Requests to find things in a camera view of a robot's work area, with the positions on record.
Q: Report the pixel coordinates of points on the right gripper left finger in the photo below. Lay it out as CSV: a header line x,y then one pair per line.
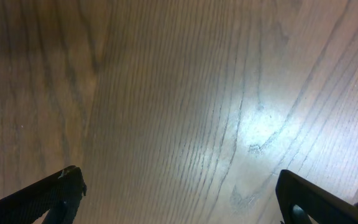
x,y
56,197

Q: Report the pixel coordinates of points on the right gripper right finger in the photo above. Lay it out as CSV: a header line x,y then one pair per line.
x,y
300,201

